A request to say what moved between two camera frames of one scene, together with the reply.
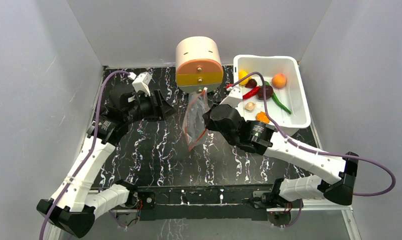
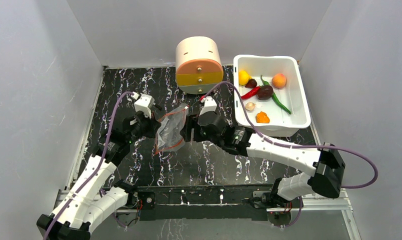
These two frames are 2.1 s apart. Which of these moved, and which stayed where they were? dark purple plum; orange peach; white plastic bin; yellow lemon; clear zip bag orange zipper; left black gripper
Moved: clear zip bag orange zipper; left black gripper
Stayed: dark purple plum; yellow lemon; white plastic bin; orange peach
